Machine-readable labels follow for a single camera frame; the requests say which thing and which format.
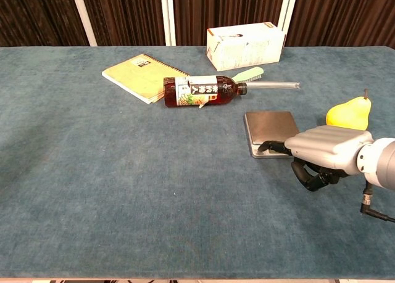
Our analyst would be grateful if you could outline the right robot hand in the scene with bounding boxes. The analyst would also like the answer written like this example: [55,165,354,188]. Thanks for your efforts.
[257,125,375,192]

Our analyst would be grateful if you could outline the yellow pear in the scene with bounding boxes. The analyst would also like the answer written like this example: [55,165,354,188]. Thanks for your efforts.
[326,89,372,131]

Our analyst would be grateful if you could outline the silver kitchen scale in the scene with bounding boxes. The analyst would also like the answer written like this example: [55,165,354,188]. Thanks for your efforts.
[244,111,304,159]

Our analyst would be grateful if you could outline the clear glass test tube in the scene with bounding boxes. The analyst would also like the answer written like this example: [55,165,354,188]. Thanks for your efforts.
[246,81,301,91]

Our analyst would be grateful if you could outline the light green brush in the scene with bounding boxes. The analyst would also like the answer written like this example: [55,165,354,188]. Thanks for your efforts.
[230,66,265,83]

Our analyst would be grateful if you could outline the white cardboard box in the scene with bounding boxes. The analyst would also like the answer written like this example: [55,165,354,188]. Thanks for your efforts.
[206,22,287,72]

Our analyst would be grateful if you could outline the dark pleated partition panel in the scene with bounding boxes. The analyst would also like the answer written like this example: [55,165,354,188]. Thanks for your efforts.
[285,0,395,47]
[0,0,90,47]
[171,0,286,47]
[79,0,167,47]

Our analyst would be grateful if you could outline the brown tea bottle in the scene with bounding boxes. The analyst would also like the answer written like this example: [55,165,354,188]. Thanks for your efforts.
[163,75,249,109]

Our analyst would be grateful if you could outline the tan spiral notebook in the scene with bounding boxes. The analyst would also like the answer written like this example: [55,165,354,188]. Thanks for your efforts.
[101,53,189,105]

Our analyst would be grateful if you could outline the teal table cloth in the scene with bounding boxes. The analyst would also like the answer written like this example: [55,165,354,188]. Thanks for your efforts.
[0,46,395,280]

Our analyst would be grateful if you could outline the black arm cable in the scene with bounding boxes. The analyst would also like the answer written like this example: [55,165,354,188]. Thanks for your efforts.
[360,181,395,224]

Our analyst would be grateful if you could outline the white partition frame post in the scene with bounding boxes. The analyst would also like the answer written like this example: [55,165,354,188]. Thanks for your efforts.
[69,0,98,47]
[159,0,177,47]
[276,0,299,34]

